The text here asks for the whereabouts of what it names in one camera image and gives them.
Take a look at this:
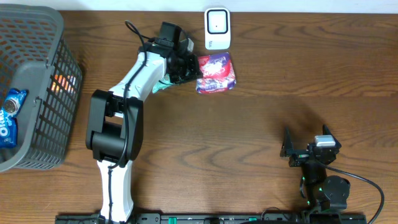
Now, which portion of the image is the teal wet wipes pack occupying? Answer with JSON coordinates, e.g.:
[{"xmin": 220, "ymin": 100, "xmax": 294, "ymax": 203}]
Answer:
[{"xmin": 152, "ymin": 74, "xmax": 174, "ymax": 94}]

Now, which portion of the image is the orange Kleenex tissue pack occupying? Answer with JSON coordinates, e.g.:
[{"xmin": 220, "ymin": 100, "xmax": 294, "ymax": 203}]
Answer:
[{"xmin": 51, "ymin": 74, "xmax": 76, "ymax": 94}]

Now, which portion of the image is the blue Oreo cookie pack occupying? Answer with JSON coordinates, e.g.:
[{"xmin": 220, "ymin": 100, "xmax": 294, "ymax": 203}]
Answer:
[{"xmin": 1, "ymin": 88, "xmax": 28, "ymax": 148}]

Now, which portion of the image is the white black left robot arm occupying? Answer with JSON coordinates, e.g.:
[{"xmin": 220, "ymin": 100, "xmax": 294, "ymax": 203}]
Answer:
[{"xmin": 86, "ymin": 50, "xmax": 201, "ymax": 223}]

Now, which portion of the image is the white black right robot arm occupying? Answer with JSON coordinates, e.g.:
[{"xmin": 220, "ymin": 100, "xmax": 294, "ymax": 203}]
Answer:
[{"xmin": 280, "ymin": 125, "xmax": 351, "ymax": 212}]

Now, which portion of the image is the white barcode scanner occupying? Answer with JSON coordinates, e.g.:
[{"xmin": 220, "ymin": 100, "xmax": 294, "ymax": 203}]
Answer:
[{"xmin": 204, "ymin": 7, "xmax": 231, "ymax": 50}]

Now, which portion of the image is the grey plastic mesh basket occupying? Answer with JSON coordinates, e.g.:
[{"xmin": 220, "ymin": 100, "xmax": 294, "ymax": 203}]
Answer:
[{"xmin": 1, "ymin": 4, "xmax": 83, "ymax": 172}]

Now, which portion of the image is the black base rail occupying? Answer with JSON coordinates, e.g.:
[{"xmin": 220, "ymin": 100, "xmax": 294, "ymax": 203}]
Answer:
[{"xmin": 55, "ymin": 212, "xmax": 368, "ymax": 224}]

